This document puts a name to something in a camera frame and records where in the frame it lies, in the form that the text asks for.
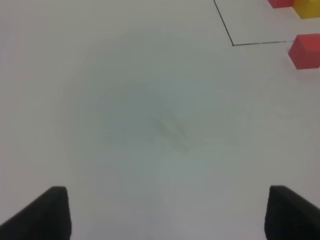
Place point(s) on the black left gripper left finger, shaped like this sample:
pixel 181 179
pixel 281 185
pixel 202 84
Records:
pixel 48 217

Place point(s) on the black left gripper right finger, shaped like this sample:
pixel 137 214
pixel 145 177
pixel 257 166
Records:
pixel 289 216

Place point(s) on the template yellow cube block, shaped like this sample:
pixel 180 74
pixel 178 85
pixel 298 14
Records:
pixel 307 9

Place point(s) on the template red cube block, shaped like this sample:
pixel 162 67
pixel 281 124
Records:
pixel 281 3

